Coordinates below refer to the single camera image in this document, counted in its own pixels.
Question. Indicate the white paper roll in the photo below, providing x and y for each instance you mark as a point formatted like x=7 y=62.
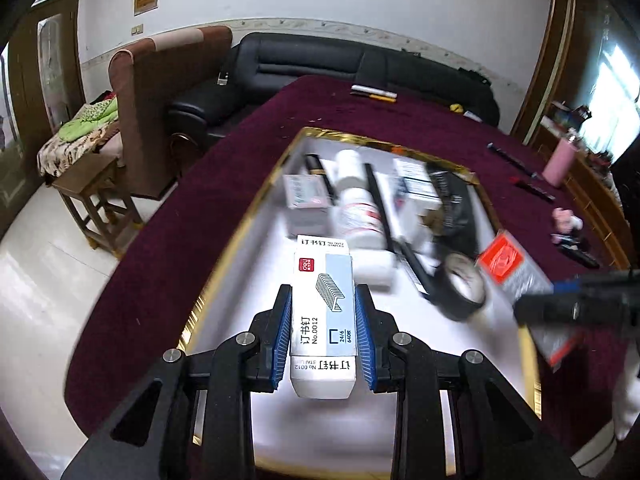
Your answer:
x=372 y=267

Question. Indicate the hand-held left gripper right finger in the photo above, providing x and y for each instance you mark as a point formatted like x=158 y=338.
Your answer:
x=365 y=335

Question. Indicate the wooden sideboard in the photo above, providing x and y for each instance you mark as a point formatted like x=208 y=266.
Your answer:
x=600 y=200

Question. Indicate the white cardboard box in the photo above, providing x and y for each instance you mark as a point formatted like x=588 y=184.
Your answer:
x=415 y=185

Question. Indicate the pink water bottle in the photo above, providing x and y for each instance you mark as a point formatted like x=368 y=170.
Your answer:
x=560 y=162

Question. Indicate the small pink figurine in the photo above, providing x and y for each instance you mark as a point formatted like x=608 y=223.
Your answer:
x=567 y=221

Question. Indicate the long black pen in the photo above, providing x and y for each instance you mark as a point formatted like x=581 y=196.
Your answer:
x=375 y=195

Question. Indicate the small grey staples box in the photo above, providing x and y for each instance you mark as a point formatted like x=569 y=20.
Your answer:
x=305 y=192

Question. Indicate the gold-rimmed white tray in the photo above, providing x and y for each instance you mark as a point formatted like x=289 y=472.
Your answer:
x=270 y=265

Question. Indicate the pale blue staples box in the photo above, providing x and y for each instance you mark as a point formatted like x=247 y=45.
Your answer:
x=322 y=310

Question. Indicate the red and grey packet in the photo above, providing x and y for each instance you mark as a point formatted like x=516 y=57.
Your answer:
x=505 y=260

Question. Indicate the black packet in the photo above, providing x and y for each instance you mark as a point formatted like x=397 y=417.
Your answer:
x=457 y=210

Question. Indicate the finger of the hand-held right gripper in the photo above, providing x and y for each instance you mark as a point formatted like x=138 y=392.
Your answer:
x=600 y=282
x=575 y=310

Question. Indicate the black marker with grey ends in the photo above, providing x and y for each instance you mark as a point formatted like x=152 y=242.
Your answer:
x=317 y=165

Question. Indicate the white plastic bottle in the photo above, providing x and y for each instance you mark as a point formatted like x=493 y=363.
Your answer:
x=350 y=170

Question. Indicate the wall light switch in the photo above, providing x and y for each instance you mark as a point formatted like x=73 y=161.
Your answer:
x=137 y=29

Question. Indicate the black pen with blue end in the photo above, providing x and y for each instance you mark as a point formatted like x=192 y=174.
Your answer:
x=510 y=158

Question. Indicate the short black pen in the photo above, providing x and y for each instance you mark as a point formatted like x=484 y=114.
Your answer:
x=412 y=265

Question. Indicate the white marker pen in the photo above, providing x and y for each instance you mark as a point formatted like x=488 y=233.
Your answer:
x=372 y=90

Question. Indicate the small black device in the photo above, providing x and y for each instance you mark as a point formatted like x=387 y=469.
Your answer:
x=575 y=252

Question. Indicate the black marker with red ends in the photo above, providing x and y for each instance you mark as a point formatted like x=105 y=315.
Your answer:
x=535 y=190

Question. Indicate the wooden stool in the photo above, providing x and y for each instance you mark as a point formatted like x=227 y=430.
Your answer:
x=95 y=180

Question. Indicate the brown upholstered armchair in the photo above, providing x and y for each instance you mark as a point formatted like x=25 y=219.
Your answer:
x=150 y=110

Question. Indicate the black leather sofa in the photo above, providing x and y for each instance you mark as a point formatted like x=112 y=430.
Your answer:
x=300 y=60

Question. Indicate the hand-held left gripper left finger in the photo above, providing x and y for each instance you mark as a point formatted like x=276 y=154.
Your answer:
x=282 y=335

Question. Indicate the black tape roll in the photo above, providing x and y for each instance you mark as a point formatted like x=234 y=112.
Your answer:
x=442 y=300

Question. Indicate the wooden glass-panel door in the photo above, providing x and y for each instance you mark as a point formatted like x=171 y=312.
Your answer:
x=30 y=85

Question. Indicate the green floral blanket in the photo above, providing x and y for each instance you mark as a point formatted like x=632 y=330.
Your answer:
x=80 y=125

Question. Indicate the yellow pen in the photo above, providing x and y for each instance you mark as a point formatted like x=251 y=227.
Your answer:
x=380 y=97

